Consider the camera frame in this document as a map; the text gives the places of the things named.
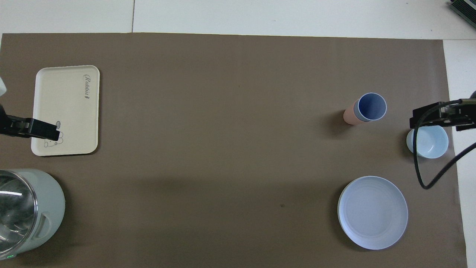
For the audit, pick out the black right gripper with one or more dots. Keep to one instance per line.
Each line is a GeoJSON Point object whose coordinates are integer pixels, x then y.
{"type": "Point", "coordinates": [470, 111]}

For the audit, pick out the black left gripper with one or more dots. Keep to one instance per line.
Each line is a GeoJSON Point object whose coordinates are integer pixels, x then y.
{"type": "Point", "coordinates": [2, 123]}

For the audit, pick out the blue ribbed plastic cup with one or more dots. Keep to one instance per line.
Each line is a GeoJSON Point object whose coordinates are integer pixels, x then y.
{"type": "Point", "coordinates": [372, 106]}

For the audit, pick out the pink plastic cup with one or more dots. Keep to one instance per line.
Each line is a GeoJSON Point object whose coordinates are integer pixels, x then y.
{"type": "Point", "coordinates": [349, 116]}

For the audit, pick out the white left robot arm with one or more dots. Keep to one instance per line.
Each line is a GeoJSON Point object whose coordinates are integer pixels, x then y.
{"type": "Point", "coordinates": [2, 87]}

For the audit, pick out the cream rabbit print tray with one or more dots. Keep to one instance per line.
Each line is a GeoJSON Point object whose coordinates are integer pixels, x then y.
{"type": "Point", "coordinates": [63, 96]}

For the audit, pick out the light blue bowl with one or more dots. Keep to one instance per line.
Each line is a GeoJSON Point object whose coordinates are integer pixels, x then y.
{"type": "Point", "coordinates": [431, 143]}

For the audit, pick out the pale green cooking pot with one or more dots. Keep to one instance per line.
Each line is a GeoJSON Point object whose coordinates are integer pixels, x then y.
{"type": "Point", "coordinates": [52, 201]}

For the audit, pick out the glass pot lid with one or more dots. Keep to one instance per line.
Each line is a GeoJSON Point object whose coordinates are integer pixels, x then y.
{"type": "Point", "coordinates": [15, 208]}

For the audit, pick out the grey green electronic device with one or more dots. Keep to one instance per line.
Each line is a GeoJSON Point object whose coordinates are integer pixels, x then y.
{"type": "Point", "coordinates": [465, 9]}

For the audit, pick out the blue round plate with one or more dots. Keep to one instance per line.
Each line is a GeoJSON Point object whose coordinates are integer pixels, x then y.
{"type": "Point", "coordinates": [372, 212]}

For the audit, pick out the brown paper table mat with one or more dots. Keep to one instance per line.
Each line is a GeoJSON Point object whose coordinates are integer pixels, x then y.
{"type": "Point", "coordinates": [223, 130]}

